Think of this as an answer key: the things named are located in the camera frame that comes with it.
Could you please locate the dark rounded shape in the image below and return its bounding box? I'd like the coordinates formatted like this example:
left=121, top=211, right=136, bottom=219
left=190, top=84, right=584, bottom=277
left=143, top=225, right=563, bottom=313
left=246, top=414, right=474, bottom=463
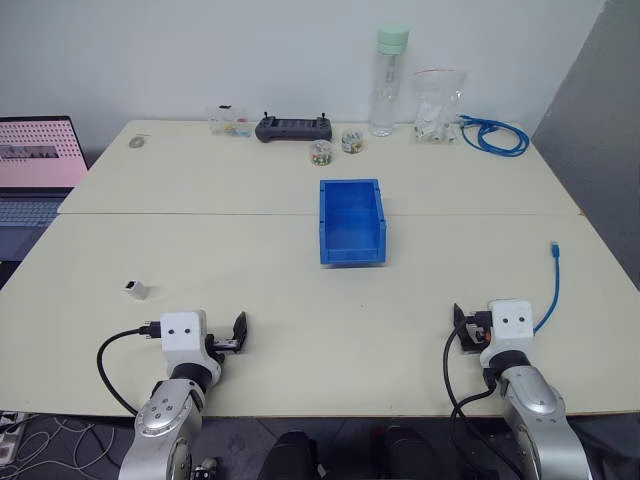
left=369, top=424, right=442, bottom=480
left=259, top=430, right=322, bottom=480

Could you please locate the clear bottle with green cap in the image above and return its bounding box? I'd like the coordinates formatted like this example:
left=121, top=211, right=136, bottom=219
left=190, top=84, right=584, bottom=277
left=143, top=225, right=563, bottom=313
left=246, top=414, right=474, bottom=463
left=368, top=26, right=412, bottom=138

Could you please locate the round jar of colourful beads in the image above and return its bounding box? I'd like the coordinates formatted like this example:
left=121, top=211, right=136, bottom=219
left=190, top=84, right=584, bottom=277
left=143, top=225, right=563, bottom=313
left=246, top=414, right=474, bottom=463
left=309, top=139, right=336, bottom=168
left=340, top=126, right=366, bottom=155

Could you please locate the blue plastic bin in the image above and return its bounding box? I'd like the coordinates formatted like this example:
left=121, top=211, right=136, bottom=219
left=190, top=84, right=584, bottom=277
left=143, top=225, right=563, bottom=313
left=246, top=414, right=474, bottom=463
left=317, top=177, right=390, bottom=268

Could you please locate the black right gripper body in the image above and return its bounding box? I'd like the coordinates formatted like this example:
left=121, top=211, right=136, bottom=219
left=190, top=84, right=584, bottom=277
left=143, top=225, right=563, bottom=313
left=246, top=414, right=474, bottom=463
left=458, top=310, right=495, bottom=353

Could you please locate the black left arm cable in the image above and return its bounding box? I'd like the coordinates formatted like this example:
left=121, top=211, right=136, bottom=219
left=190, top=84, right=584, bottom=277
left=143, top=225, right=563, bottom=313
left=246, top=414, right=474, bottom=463
left=96, top=322, right=164, bottom=417

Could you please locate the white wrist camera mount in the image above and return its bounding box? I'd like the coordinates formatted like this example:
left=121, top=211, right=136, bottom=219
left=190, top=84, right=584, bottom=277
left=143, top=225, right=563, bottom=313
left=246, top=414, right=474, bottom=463
left=478, top=298, right=537, bottom=370
left=160, top=309, right=222, bottom=374

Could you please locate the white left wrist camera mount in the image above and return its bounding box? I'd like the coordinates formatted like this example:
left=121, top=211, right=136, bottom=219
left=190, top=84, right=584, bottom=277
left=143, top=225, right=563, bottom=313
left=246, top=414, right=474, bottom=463
left=160, top=309, right=222, bottom=374

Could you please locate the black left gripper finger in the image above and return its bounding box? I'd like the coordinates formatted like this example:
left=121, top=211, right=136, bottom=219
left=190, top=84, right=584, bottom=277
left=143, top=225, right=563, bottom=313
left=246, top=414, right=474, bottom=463
left=231, top=311, right=250, bottom=354

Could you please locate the clear small plastic box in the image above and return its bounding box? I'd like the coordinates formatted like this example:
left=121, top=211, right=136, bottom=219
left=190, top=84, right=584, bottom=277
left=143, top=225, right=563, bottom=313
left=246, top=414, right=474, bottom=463
left=206, top=103, right=253, bottom=139

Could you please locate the blue cable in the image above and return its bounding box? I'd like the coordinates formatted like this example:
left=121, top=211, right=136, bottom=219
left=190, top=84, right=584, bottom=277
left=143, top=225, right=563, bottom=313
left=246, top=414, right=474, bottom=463
left=456, top=113, right=532, bottom=158
left=532, top=241, right=563, bottom=334

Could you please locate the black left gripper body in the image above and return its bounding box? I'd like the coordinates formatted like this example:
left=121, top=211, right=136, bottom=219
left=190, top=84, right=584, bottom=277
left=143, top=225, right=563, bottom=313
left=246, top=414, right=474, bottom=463
left=205, top=333, right=240, bottom=357

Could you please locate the clear zip bag with parts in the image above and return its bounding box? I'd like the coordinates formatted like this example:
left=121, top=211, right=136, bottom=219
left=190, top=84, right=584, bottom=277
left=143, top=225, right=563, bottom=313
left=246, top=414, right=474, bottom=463
left=410, top=68, right=469, bottom=147

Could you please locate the white power strip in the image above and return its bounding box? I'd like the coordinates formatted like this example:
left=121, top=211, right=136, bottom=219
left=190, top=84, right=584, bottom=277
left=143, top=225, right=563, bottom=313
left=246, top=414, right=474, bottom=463
left=0, top=410, right=32, bottom=467

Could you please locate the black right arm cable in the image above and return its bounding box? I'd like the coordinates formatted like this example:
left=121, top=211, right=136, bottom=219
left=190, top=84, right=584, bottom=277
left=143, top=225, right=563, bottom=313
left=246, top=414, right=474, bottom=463
left=442, top=324, right=524, bottom=480

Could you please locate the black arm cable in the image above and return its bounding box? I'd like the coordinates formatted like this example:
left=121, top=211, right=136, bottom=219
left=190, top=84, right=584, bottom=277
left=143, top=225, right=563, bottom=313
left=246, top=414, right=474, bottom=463
left=442, top=324, right=524, bottom=480
left=96, top=322, right=164, bottom=417

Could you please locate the dark grey handheld controller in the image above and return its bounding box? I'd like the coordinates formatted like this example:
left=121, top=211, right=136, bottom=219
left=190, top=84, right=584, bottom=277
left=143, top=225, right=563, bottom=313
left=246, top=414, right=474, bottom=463
left=254, top=110, right=336, bottom=144

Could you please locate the laptop with pink screen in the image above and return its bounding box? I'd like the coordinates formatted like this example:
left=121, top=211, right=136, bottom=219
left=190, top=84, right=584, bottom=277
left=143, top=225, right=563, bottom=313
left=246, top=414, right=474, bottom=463
left=0, top=115, right=89, bottom=264

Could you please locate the thin grey wire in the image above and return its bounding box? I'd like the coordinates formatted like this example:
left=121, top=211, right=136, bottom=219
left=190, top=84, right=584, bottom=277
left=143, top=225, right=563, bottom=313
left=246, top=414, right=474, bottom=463
left=0, top=414, right=132, bottom=480

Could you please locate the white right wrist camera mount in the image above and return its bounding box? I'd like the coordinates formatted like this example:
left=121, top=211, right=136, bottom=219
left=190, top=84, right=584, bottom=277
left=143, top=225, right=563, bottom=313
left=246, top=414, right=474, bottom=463
left=478, top=298, right=537, bottom=370

